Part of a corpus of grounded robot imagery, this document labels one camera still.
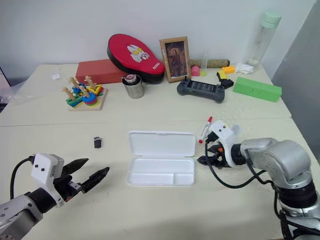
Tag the red rectangular box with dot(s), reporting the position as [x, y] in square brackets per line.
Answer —
[95, 71]

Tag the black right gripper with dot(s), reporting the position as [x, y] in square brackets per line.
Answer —
[222, 160]

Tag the yellow toy brick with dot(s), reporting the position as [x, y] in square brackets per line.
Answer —
[221, 75]

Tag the dark grey game controller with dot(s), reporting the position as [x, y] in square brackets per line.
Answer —
[200, 88]

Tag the metal cup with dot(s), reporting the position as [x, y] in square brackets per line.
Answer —
[135, 90]

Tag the small clear zip bag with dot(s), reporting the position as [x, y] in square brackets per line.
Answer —
[56, 75]

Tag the clear bottle with green lid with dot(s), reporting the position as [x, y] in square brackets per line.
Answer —
[262, 42]

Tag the wooden picture frame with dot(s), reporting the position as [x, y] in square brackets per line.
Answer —
[175, 60]

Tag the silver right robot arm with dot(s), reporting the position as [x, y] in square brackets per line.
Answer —
[280, 160]

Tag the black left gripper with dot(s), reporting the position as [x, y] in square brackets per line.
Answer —
[66, 187]

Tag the wooden colourful stacking toy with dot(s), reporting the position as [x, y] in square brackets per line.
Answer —
[85, 97]

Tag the red whiteboard marker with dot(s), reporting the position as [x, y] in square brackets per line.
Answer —
[206, 128]

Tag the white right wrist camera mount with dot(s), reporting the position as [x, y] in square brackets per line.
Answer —
[225, 135]

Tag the brown rolled mat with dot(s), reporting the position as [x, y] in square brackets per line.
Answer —
[217, 62]

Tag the small black plastic object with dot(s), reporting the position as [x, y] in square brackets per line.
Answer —
[98, 142]

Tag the orange toy brick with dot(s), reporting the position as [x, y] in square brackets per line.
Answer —
[228, 70]

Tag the clear plastic bag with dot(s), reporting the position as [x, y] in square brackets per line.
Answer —
[15, 96]

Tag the clear tube with green base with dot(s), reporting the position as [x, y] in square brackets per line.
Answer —
[205, 62]

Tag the white plastic pencil case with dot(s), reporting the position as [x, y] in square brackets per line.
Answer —
[160, 172]

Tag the green rectangular box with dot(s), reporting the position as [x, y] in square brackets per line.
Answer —
[255, 88]

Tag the red oval cartoon case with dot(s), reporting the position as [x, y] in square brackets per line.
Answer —
[130, 50]

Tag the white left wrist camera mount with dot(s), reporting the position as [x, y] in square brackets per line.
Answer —
[41, 167]

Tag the white crumpled cloth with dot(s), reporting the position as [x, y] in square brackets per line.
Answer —
[245, 68]

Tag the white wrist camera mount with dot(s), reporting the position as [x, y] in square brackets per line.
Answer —
[225, 135]
[41, 167]

